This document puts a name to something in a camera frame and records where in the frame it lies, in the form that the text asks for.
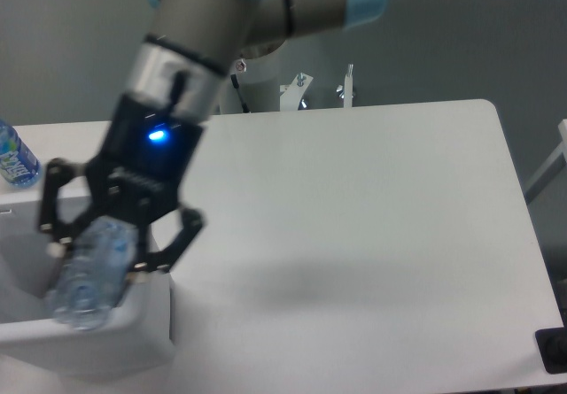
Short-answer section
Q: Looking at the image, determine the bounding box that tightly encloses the clear plastic bottle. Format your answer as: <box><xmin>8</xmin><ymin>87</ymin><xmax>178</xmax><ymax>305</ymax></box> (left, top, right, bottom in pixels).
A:
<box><xmin>45</xmin><ymin>217</ymin><xmax>138</xmax><ymax>331</ymax></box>

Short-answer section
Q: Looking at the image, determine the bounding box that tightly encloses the white bracket with bolts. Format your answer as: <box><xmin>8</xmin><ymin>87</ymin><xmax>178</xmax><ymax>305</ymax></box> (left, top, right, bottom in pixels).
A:
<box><xmin>279</xmin><ymin>63</ymin><xmax>357</xmax><ymax>112</ymax></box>

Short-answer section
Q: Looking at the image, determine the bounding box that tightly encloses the black cable on pedestal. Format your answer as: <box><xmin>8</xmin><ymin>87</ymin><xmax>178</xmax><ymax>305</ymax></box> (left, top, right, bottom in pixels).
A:
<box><xmin>229</xmin><ymin>74</ymin><xmax>251</xmax><ymax>114</ymax></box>

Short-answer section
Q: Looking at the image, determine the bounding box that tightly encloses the blue labelled water bottle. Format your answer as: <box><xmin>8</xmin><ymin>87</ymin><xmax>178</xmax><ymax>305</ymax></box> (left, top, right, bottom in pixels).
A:
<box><xmin>1</xmin><ymin>120</ymin><xmax>42</xmax><ymax>189</ymax></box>

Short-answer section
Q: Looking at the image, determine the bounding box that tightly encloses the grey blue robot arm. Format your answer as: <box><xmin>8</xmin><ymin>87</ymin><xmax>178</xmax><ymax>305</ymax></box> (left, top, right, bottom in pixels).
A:
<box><xmin>37</xmin><ymin>0</ymin><xmax>387</xmax><ymax>274</ymax></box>

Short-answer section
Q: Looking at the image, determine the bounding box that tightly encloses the white frame at right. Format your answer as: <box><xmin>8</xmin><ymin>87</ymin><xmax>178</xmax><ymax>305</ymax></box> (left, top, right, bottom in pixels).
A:
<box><xmin>524</xmin><ymin>120</ymin><xmax>566</xmax><ymax>205</ymax></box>

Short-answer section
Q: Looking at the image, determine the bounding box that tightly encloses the black device at table edge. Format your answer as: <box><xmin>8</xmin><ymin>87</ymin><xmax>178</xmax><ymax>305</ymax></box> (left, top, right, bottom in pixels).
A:
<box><xmin>535</xmin><ymin>327</ymin><xmax>566</xmax><ymax>375</ymax></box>

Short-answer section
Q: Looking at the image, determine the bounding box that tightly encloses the white plastic trash can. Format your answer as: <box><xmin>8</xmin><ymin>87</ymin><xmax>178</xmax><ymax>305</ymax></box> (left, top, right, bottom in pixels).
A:
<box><xmin>1</xmin><ymin>189</ymin><xmax>175</xmax><ymax>375</ymax></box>

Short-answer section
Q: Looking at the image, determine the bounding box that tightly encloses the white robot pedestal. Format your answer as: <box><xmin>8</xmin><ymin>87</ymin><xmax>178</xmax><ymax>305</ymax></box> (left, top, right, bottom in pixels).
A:
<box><xmin>218</xmin><ymin>40</ymin><xmax>286</xmax><ymax>115</ymax></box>

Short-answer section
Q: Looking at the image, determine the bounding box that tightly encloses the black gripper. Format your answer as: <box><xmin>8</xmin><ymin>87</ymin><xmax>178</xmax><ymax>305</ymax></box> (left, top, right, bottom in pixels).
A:
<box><xmin>37</xmin><ymin>94</ymin><xmax>205</xmax><ymax>283</ymax></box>

